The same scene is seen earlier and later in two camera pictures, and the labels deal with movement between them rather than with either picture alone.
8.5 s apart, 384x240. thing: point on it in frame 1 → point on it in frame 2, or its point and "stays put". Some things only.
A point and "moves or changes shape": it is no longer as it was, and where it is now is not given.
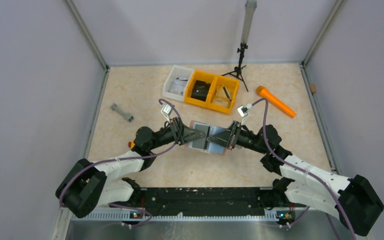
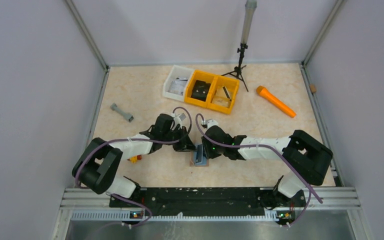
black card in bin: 200,90 stays put
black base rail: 207,202 stays put
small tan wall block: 313,88 stays put
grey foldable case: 204,145 moves or changes shape
